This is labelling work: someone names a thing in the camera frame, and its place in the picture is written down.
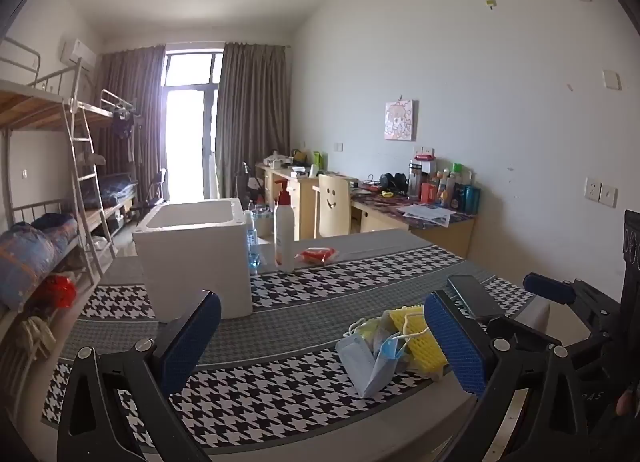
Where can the person's right hand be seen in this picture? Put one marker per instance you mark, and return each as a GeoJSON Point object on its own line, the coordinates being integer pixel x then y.
{"type": "Point", "coordinates": [625, 401]}

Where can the teal can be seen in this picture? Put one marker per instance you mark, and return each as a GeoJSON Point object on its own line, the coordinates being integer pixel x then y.
{"type": "Point", "coordinates": [472, 199]}

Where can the red snack packet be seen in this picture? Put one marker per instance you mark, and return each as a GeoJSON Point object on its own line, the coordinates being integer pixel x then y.
{"type": "Point", "coordinates": [316, 256]}

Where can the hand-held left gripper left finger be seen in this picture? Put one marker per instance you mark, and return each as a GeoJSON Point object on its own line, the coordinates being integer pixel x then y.
{"type": "Point", "coordinates": [190, 342]}

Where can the houndstooth tablecloth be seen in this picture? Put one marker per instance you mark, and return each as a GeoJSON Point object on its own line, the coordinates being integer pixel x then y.
{"type": "Point", "coordinates": [300, 302]}

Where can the black folding chair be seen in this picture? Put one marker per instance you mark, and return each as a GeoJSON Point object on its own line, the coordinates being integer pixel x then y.
{"type": "Point", "coordinates": [155, 189]}

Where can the clear water bottle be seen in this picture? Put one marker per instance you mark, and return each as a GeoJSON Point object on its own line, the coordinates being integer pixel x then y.
{"type": "Point", "coordinates": [415, 181]}

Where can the wooden smiley face chair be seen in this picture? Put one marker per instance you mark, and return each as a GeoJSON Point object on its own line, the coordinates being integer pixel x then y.
{"type": "Point", "coordinates": [332, 202]}

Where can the black shopping trolley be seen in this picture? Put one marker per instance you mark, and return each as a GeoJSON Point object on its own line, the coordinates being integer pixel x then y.
{"type": "Point", "coordinates": [247, 184]}

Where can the yellow sponge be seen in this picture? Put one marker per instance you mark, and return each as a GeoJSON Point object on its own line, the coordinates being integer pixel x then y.
{"type": "Point", "coordinates": [417, 342]}

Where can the red plastic bag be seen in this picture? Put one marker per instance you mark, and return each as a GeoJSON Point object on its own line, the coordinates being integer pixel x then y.
{"type": "Point", "coordinates": [60, 292]}

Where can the row of toiletry bottles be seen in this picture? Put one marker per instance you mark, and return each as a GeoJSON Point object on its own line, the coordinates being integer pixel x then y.
{"type": "Point", "coordinates": [445, 189]}

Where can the pink cartoon wall poster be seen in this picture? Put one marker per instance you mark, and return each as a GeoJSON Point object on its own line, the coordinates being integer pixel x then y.
{"type": "Point", "coordinates": [399, 120]}

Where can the pack of water bottles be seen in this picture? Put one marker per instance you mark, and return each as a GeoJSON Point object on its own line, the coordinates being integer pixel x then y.
{"type": "Point", "coordinates": [262, 214]}

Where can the white double wall socket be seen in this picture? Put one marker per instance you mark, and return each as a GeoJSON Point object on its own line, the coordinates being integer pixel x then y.
{"type": "Point", "coordinates": [425, 150]}

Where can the green paper bag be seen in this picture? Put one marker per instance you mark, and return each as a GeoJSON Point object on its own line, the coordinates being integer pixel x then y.
{"type": "Point", "coordinates": [320, 160]}

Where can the white air conditioner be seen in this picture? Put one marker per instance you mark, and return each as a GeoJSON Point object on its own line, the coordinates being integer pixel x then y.
{"type": "Point", "coordinates": [77, 54]}

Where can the wooden desk with patterned top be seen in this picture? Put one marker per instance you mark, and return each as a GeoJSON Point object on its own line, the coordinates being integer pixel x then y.
{"type": "Point", "coordinates": [380, 222]}

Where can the metal bunk bed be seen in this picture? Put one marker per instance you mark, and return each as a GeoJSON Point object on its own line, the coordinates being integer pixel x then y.
{"type": "Point", "coordinates": [30, 106]}
{"type": "Point", "coordinates": [120, 104]}

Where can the brown curtain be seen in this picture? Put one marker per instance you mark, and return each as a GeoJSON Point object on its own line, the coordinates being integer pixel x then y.
{"type": "Point", "coordinates": [252, 106]}
{"type": "Point", "coordinates": [132, 101]}

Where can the blue spray bottle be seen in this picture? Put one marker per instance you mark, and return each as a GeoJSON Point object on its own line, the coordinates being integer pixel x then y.
{"type": "Point", "coordinates": [251, 247]}

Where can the dark blue bedding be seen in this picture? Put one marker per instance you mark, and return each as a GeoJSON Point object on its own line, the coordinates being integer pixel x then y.
{"type": "Point", "coordinates": [112, 192]}

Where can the dark smartphone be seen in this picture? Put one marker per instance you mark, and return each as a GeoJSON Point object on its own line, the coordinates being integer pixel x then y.
{"type": "Point", "coordinates": [472, 294]}

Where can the white pump lotion bottle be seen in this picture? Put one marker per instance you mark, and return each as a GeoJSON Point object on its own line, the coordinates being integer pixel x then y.
{"type": "Point", "coordinates": [284, 237]}

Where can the dark hanging clothes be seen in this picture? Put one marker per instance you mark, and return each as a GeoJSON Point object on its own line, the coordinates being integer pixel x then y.
{"type": "Point", "coordinates": [124, 122]}

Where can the white foam box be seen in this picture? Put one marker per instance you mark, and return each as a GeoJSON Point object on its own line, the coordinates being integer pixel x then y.
{"type": "Point", "coordinates": [195, 262]}

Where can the blue plaid quilt bundle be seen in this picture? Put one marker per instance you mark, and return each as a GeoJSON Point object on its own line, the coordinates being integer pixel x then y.
{"type": "Point", "coordinates": [30, 252]}

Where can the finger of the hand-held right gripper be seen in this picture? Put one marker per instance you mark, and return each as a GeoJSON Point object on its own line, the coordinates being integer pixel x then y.
{"type": "Point", "coordinates": [547, 287]}

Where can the blue face mask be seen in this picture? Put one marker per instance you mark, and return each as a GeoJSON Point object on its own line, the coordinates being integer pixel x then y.
{"type": "Point", "coordinates": [367, 367]}

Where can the cream crumpled cloth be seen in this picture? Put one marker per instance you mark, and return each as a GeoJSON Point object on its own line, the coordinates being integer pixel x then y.
{"type": "Point", "coordinates": [35, 337]}

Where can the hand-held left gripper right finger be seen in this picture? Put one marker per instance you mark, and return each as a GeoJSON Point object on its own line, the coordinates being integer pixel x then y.
{"type": "Point", "coordinates": [455, 347]}

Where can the black headphones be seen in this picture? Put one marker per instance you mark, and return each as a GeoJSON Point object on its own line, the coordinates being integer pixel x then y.
{"type": "Point", "coordinates": [392, 181]}

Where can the printed paper sheets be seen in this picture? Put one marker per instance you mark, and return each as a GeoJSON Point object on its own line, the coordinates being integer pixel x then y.
{"type": "Point", "coordinates": [427, 214]}

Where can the glass balcony door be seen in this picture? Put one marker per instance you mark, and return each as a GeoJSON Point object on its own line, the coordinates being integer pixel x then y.
{"type": "Point", "coordinates": [192, 131]}

